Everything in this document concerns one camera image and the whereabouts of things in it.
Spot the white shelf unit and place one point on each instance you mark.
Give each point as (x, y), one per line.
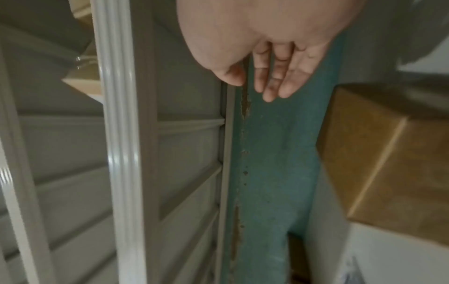
(119, 138)

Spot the person's right hand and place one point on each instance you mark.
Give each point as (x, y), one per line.
(266, 27)

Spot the shelf box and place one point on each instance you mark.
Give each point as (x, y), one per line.
(84, 86)

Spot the plain taped cardboard box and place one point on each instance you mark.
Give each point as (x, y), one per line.
(386, 166)

